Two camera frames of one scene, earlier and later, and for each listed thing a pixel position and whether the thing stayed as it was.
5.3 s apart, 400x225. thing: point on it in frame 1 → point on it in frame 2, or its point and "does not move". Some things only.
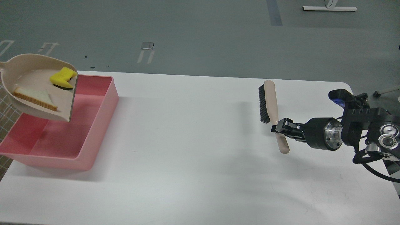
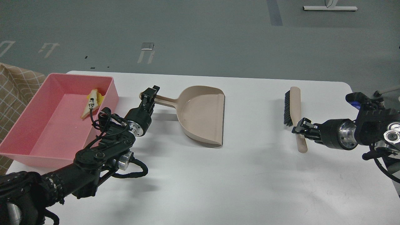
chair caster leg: x=376 y=94 does not move
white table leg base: x=331 y=6 does not move
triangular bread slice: x=40 y=97 → x=93 y=94
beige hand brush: x=268 y=110 → x=292 y=114
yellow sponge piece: x=61 y=79 → x=99 y=99
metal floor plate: x=147 y=45 does not move
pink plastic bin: x=74 y=145 does not move
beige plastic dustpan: x=30 y=71 → x=200 y=110
